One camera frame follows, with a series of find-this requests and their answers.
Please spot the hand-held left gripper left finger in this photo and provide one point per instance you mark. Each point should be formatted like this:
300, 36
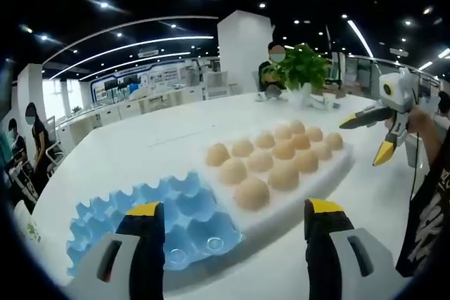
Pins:
140, 254

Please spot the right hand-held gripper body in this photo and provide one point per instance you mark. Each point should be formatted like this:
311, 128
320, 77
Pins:
399, 92

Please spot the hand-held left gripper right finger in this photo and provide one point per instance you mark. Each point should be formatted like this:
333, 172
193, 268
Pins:
330, 251

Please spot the blue egg tray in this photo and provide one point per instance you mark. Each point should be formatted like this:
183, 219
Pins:
191, 205

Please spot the group of brown eggs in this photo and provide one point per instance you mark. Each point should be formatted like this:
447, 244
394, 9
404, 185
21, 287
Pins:
281, 159

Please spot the white foam egg holder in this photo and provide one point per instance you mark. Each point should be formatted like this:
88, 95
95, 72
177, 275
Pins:
281, 221

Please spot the person's right hand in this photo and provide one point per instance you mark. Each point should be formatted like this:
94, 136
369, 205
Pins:
422, 122

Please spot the small white items on table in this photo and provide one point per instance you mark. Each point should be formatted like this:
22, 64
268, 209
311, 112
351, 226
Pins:
325, 103

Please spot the white plant pot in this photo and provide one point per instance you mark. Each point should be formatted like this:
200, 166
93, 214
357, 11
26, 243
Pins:
306, 98

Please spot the green potted plant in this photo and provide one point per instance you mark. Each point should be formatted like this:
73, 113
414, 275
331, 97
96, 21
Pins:
307, 64

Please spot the person's black printed shirt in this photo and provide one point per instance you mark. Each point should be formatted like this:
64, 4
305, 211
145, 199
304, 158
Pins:
427, 215

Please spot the white bag with green print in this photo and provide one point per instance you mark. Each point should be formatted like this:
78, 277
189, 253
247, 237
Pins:
30, 224

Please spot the white table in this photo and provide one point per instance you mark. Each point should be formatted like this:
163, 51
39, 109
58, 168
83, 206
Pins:
147, 128

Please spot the grey office chair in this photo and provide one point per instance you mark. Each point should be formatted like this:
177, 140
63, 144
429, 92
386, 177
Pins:
54, 154

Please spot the white square pillar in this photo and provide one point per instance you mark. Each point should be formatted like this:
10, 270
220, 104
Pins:
242, 54

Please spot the white office chair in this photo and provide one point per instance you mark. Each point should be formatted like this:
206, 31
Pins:
217, 84

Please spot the ceiling air conditioner unit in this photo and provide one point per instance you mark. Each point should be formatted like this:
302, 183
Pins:
148, 53

